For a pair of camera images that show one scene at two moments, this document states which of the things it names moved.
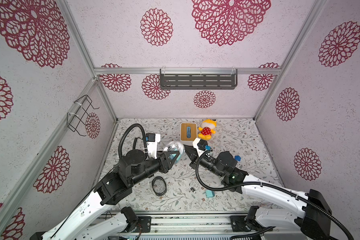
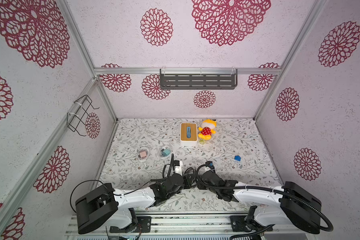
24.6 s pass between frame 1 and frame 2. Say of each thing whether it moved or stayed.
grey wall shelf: stayed
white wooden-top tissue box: stayed
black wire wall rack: stayed
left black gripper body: moved
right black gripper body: moved
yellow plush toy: stayed
